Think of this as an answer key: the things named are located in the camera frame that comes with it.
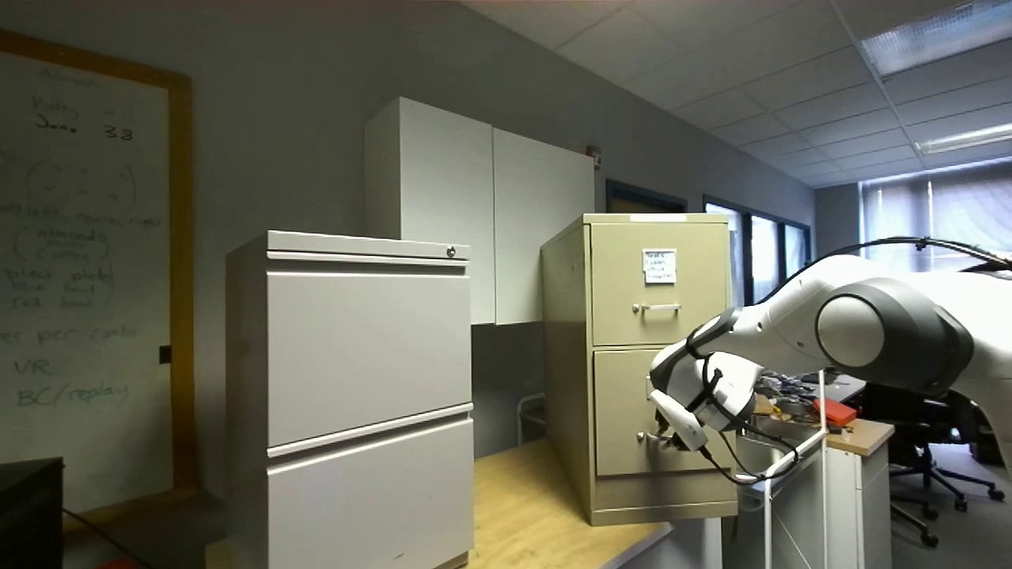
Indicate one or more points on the gray file cabinet drawer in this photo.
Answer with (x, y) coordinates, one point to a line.
(367, 349)
(367, 508)

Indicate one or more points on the dark window row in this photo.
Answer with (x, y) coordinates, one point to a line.
(763, 249)

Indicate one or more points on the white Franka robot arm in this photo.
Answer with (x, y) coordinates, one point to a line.
(905, 328)

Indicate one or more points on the wood framed whiteboard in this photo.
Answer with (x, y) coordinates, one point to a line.
(83, 273)

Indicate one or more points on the large ceiling light panel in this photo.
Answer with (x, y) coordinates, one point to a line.
(937, 37)

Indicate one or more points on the beige file cabinet body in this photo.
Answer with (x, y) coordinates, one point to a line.
(568, 367)

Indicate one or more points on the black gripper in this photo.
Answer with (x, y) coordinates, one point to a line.
(692, 435)

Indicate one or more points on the small red object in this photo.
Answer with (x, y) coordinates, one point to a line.
(839, 411)

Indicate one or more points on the white wall cabinet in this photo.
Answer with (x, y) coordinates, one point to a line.
(453, 209)

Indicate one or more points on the narrow ceiling light panel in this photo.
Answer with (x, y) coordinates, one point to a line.
(966, 137)

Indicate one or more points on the small black whiteboard clip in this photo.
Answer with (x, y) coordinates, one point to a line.
(167, 354)

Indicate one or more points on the black box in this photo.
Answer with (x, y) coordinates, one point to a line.
(30, 515)

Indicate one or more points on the black office chair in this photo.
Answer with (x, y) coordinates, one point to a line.
(937, 476)

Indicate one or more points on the beige drawer with paper label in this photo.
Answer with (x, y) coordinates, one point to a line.
(617, 304)

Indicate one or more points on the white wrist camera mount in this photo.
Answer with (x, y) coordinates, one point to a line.
(676, 411)

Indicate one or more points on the white curved tube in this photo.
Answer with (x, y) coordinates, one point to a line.
(792, 463)

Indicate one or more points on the white paper label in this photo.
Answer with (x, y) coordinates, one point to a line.
(659, 263)

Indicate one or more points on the window with blinds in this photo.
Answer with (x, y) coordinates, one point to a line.
(949, 223)

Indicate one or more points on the gray file cabinet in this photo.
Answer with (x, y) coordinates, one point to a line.
(244, 421)

